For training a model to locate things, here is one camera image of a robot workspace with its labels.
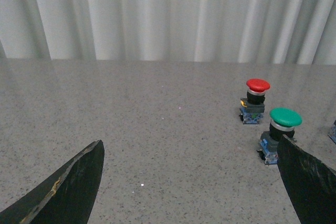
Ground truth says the red mushroom push button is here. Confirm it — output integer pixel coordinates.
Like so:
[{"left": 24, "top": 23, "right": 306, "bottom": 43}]
[{"left": 239, "top": 78, "right": 270, "bottom": 124}]

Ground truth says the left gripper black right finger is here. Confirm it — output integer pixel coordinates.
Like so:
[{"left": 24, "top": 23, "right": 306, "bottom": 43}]
[{"left": 278, "top": 135, "right": 335, "bottom": 223}]

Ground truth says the yellow mushroom push button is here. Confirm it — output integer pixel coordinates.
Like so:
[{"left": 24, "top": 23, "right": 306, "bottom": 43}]
[{"left": 328, "top": 121, "right": 336, "bottom": 143}]

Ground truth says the green mushroom push button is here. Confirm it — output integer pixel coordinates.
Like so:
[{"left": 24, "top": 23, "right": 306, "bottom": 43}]
[{"left": 257, "top": 107, "right": 302, "bottom": 165}]

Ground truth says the white pleated curtain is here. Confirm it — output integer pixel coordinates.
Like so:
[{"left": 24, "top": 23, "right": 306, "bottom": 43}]
[{"left": 1, "top": 0, "right": 335, "bottom": 65}]

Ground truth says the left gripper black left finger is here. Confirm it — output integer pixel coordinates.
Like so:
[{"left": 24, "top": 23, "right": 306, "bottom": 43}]
[{"left": 1, "top": 140, "right": 104, "bottom": 223}]

